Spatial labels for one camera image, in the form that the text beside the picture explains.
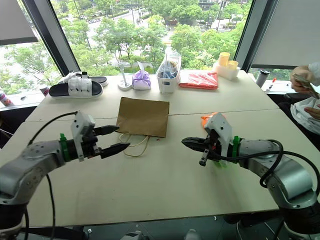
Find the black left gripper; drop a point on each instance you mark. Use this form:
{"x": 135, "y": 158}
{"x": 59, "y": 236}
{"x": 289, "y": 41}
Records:
{"x": 90, "y": 146}

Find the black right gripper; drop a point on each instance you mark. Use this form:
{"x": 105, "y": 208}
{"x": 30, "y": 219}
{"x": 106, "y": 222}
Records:
{"x": 211, "y": 147}

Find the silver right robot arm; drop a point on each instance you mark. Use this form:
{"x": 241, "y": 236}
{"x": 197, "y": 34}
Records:
{"x": 287, "y": 175}

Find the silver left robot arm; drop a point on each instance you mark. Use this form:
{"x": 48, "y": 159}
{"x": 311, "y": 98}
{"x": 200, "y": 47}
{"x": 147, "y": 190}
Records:
{"x": 30, "y": 162}

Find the brown paper bag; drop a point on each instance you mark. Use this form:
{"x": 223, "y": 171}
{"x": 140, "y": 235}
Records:
{"x": 143, "y": 116}

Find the purple tied bag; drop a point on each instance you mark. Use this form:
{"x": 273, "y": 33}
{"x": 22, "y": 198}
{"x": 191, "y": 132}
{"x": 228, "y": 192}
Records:
{"x": 141, "y": 80}

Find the clear plastic bag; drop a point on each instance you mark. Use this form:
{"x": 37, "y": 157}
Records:
{"x": 172, "y": 62}

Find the white plastic bag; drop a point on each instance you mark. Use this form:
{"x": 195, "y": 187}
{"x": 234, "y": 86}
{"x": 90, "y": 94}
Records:
{"x": 305, "y": 117}

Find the person's hand holding banknotes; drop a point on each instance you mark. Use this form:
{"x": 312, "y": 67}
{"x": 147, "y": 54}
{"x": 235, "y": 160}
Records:
{"x": 300, "y": 83}

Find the person's hand on bag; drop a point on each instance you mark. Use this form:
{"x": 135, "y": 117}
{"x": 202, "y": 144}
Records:
{"x": 313, "y": 111}

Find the orange object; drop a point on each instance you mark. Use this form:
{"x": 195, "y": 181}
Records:
{"x": 206, "y": 118}

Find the green right wrist clamp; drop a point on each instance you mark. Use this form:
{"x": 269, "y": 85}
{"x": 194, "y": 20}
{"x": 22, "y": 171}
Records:
{"x": 236, "y": 150}

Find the green wrist clamp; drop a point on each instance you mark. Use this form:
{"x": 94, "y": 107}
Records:
{"x": 236, "y": 150}
{"x": 64, "y": 147}

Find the green left wrist clamp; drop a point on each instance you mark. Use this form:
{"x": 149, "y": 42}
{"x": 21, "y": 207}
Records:
{"x": 64, "y": 147}

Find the small white desk fan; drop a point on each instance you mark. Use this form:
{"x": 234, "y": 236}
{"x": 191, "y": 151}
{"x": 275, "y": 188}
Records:
{"x": 123, "y": 83}

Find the black and white slipper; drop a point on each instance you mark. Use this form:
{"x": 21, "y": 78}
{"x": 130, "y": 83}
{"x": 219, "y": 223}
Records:
{"x": 75, "y": 87}
{"x": 100, "y": 79}

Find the red plastic packet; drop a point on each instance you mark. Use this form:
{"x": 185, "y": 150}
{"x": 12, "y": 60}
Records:
{"x": 198, "y": 80}

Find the white rectangular box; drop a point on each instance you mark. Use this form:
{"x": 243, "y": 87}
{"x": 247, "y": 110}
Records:
{"x": 167, "y": 83}

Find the white foam tray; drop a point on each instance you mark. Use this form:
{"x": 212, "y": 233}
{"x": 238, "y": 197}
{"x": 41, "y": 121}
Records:
{"x": 228, "y": 72}

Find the short yellow cup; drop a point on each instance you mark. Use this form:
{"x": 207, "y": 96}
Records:
{"x": 232, "y": 65}

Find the tall yellow cup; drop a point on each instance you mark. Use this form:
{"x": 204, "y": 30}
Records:
{"x": 224, "y": 58}

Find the grey thermos bottle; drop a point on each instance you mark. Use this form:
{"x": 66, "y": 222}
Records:
{"x": 263, "y": 80}

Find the red pen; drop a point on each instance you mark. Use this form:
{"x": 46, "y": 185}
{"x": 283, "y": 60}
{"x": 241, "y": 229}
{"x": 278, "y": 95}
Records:
{"x": 274, "y": 80}

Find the stack of banknotes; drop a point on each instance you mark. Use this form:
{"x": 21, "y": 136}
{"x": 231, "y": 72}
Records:
{"x": 311, "y": 87}

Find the grey roller blind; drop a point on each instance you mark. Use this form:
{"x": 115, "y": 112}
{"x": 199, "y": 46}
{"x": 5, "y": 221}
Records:
{"x": 15, "y": 22}
{"x": 287, "y": 32}

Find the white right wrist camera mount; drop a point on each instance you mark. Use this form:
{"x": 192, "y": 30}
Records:
{"x": 222, "y": 127}

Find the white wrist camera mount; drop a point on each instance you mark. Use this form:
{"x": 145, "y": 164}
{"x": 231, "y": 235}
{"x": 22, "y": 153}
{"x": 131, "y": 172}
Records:
{"x": 81, "y": 123}
{"x": 222, "y": 127}

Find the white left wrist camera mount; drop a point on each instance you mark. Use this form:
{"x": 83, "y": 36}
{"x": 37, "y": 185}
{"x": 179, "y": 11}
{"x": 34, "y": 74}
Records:
{"x": 81, "y": 123}

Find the dark window frame post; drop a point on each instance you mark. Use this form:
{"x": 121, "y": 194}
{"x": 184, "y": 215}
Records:
{"x": 246, "y": 32}
{"x": 50, "y": 32}

